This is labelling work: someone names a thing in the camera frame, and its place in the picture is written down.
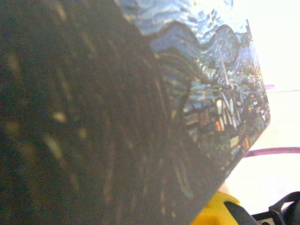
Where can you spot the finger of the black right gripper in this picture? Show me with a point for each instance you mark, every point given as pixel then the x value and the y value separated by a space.
pixel 239 214

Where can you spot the multicoloured puzzle cube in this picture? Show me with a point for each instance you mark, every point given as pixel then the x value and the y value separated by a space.
pixel 213 211

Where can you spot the starry night painted box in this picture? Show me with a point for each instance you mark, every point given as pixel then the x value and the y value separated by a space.
pixel 93 117

